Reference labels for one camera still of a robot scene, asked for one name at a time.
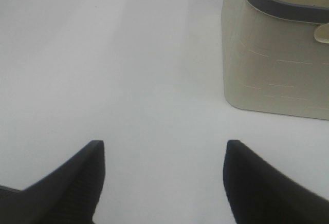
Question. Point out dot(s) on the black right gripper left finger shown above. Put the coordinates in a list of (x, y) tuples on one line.
[(69, 194)]

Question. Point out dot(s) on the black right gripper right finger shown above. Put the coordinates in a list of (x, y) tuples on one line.
[(259, 193)]

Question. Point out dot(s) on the beige basket grey rim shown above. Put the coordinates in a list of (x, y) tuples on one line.
[(275, 56)]

